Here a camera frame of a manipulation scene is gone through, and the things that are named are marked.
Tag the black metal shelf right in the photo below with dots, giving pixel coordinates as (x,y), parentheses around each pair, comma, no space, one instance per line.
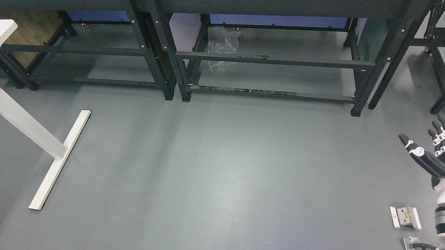
(362,37)

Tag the black metal shelf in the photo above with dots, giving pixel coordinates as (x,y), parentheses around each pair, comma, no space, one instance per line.
(89,42)
(362,37)

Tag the black metal shelf left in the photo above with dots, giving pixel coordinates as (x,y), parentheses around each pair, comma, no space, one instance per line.
(89,42)

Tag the silver floor socket plate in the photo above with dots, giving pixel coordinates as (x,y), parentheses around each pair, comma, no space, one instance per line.
(405,217)

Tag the clear plastic bag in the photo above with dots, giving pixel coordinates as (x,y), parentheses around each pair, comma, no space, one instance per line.
(222,40)

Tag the white table with leg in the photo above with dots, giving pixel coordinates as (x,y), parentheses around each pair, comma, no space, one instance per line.
(29,126)

